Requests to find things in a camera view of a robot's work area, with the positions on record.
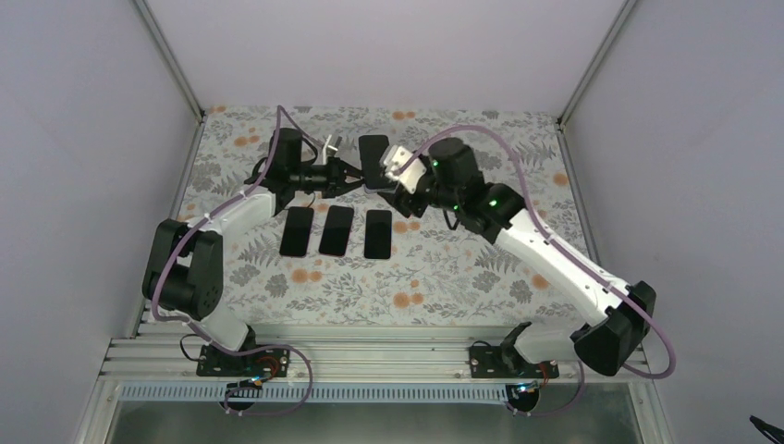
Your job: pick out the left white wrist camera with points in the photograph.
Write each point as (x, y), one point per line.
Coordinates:
(330, 148)

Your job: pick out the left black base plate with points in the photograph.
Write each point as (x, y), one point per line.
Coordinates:
(264, 364)

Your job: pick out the right aluminium corner post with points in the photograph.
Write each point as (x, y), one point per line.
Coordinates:
(597, 60)

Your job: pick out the floral table mat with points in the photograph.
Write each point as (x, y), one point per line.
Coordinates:
(435, 276)

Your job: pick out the black object bottom corner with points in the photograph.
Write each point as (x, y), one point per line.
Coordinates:
(771, 432)

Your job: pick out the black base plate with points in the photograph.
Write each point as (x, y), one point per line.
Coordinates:
(491, 362)
(264, 364)

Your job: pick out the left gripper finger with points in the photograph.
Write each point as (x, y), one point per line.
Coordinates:
(348, 187)
(351, 171)

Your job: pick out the aluminium rail frame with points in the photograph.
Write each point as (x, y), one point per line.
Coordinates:
(326, 354)

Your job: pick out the aluminium corner post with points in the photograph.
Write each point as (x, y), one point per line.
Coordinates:
(597, 60)
(166, 52)

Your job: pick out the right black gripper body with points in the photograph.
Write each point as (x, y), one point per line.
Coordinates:
(404, 203)

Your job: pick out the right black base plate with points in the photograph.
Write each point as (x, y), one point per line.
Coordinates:
(491, 362)

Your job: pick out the slotted grey cable duct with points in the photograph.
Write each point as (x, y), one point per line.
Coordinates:
(320, 392)

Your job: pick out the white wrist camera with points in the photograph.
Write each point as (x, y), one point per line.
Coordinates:
(402, 167)
(330, 148)

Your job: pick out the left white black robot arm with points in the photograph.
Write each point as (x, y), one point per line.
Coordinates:
(184, 276)

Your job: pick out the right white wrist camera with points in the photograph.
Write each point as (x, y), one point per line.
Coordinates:
(402, 167)

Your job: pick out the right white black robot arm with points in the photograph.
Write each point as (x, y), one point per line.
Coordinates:
(614, 314)

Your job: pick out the left aluminium corner post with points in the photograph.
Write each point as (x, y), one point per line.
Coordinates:
(166, 52)

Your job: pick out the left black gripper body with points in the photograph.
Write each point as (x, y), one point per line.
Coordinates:
(332, 178)

